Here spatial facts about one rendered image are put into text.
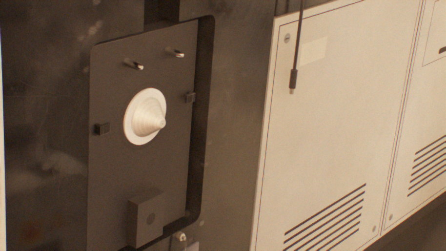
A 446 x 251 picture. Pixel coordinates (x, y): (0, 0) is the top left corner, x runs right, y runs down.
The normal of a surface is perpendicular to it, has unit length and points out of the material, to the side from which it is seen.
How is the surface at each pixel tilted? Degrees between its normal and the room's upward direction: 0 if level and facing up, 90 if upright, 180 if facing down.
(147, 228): 90
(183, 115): 90
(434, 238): 0
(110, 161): 90
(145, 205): 90
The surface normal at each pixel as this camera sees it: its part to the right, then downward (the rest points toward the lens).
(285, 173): 0.77, 0.30
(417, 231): 0.07, -0.91
